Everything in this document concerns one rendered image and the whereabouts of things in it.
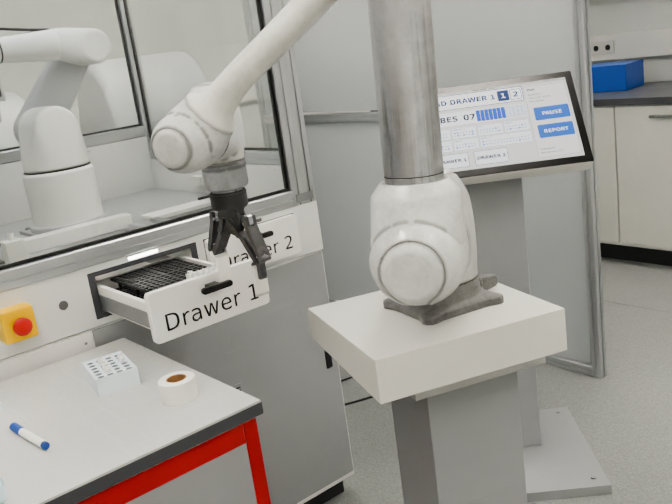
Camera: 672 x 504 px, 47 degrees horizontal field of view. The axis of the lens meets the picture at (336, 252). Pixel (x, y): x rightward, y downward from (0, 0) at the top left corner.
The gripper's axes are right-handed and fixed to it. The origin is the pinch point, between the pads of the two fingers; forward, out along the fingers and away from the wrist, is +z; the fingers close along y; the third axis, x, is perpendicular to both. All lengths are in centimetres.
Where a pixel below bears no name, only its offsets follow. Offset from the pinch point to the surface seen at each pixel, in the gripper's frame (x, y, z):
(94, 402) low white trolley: 33.3, 7.0, 15.1
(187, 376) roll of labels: 20.1, -7.6, 11.1
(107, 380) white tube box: 29.6, 7.9, 12.2
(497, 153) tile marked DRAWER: -92, 5, -10
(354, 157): -165, 151, 9
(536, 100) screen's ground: -109, 4, -22
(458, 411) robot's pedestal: -19, -39, 26
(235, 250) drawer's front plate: -21.9, 37.4, 3.1
